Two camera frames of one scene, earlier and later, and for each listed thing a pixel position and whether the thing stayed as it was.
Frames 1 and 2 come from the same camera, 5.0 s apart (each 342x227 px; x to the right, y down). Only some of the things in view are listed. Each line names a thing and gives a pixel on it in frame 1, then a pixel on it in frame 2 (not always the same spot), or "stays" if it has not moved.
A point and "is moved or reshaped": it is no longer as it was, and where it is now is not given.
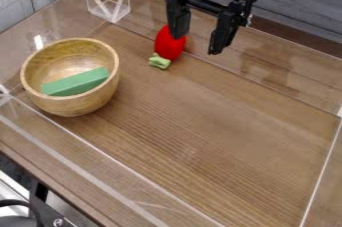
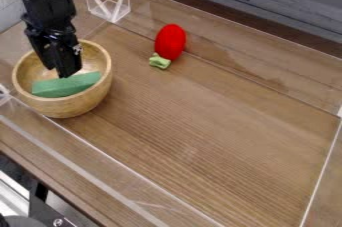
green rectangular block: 76,83 is moved or reshaped
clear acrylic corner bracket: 108,9 stays
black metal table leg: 48,216 stays
